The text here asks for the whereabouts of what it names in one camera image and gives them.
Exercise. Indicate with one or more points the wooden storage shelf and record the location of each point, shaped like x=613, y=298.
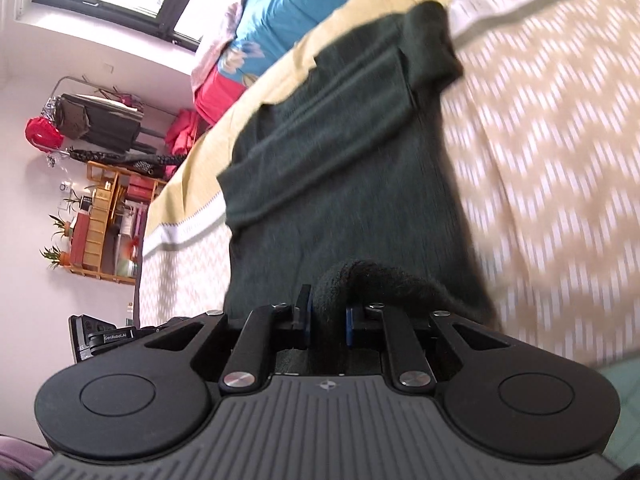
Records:
x=105, y=237

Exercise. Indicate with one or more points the red bed sheet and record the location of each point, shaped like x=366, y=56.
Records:
x=216, y=95

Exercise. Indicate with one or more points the blue floral quilt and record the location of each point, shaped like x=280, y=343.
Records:
x=266, y=31

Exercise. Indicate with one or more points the mint green checked sheet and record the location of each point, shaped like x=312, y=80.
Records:
x=624, y=447

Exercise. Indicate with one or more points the pink blanket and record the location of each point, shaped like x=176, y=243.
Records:
x=218, y=34

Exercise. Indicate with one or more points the dark green knit sweater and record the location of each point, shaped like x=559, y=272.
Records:
x=350, y=169

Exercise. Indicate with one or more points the yellow beige patterned bed cover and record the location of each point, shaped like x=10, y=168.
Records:
x=543, y=133

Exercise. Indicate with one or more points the red clothes pile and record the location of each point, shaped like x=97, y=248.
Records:
x=184, y=131

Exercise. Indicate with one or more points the red bag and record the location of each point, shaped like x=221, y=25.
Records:
x=42, y=135

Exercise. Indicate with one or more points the metal clothes rack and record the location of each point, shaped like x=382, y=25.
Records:
x=101, y=127

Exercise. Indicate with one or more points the potted green plant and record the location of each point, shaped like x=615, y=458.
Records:
x=56, y=256

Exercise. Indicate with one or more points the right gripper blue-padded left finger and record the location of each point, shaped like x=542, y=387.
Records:
x=255, y=343

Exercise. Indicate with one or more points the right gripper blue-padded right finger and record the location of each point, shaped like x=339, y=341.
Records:
x=389, y=330

